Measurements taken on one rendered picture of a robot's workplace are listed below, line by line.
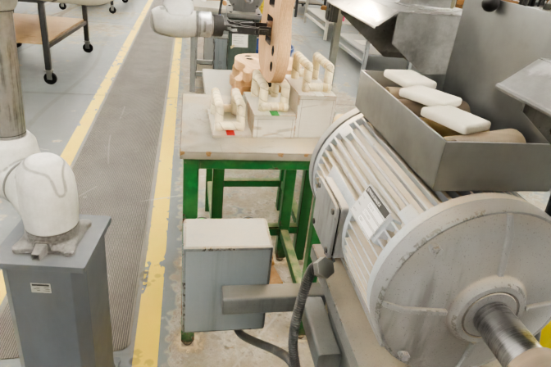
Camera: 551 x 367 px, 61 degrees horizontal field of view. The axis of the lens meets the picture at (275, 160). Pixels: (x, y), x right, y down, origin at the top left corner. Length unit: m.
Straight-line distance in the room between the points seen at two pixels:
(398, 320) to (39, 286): 1.21
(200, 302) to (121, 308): 1.47
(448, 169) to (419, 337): 0.21
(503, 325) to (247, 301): 0.44
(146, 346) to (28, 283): 0.75
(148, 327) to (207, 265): 1.43
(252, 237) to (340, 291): 0.19
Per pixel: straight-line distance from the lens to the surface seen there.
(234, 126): 1.74
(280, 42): 1.61
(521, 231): 0.58
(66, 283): 1.56
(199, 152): 1.61
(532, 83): 0.47
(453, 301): 0.59
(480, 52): 0.76
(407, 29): 0.82
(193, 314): 0.93
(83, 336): 1.71
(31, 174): 1.47
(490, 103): 0.72
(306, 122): 1.76
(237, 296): 0.86
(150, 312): 2.33
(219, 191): 2.34
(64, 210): 1.50
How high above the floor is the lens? 1.62
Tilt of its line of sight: 26 degrees down
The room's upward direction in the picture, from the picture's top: 6 degrees clockwise
